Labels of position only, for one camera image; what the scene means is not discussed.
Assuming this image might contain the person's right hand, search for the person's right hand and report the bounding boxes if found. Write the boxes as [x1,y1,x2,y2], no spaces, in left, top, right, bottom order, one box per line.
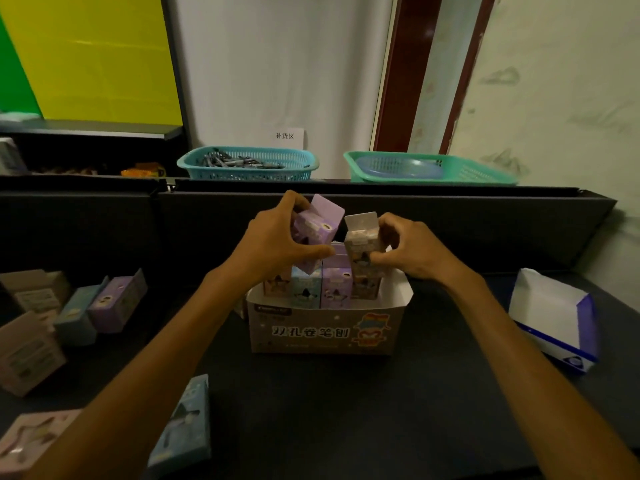
[369,213,482,290]

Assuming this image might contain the white paper label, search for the white paper label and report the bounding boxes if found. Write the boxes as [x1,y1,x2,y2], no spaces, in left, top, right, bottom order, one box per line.
[274,128,305,151]

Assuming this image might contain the small purple sharpener box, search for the small purple sharpener box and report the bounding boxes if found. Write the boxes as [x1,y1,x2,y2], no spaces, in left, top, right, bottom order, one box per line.
[88,268,149,335]
[321,243,354,310]
[291,194,346,276]

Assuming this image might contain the white packet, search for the white packet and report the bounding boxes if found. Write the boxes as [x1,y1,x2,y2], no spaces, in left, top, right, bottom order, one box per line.
[0,138,29,176]

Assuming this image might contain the pile of grey pens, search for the pile of grey pens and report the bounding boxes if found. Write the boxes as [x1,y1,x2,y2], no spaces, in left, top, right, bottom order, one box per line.
[202,150,286,170]

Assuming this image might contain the white and blue empty carton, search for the white and blue empty carton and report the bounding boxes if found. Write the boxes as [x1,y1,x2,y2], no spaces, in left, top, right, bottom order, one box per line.
[508,268,600,374]

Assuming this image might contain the black shelf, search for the black shelf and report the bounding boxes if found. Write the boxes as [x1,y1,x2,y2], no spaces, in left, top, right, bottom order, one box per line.
[0,119,184,141]

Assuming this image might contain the yellow and green board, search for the yellow and green board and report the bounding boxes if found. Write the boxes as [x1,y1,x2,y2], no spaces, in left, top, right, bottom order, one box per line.
[0,0,184,127]

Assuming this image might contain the open printed display carton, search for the open printed display carton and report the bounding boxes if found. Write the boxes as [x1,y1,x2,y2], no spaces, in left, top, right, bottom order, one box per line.
[245,242,414,356]

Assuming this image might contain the green plastic basket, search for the green plastic basket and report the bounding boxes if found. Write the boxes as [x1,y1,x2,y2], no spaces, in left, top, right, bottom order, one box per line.
[343,151,520,187]

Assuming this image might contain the brown door frame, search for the brown door frame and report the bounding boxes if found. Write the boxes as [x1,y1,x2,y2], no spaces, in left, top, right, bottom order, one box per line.
[372,0,497,155]

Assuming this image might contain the person's left forearm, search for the person's left forearm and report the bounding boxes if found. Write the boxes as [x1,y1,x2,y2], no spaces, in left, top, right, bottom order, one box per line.
[24,267,251,480]

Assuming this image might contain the person's right forearm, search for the person's right forearm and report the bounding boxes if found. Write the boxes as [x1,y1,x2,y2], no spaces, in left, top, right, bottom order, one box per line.
[442,271,640,480]

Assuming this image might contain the black partition panel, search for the black partition panel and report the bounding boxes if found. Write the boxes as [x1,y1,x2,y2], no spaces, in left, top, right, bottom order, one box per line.
[0,176,618,295]

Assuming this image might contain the small beige sharpener box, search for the small beige sharpener box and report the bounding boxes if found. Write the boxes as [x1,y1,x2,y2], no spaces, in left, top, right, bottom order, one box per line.
[344,212,390,278]
[351,275,384,301]
[0,269,71,315]

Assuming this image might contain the orange object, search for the orange object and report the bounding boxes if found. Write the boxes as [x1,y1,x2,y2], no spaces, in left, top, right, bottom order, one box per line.
[120,163,166,179]

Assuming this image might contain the small blue sharpener box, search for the small blue sharpener box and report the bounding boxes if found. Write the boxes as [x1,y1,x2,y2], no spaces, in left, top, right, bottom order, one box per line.
[291,267,324,310]
[146,374,212,479]
[53,276,110,347]

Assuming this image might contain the person's left hand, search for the person's left hand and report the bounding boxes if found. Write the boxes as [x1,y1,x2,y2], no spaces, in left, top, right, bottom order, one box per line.
[226,191,337,291]

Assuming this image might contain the teal plastic basket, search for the teal plastic basket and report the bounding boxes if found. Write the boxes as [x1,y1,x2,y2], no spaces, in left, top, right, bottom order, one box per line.
[176,146,320,183]

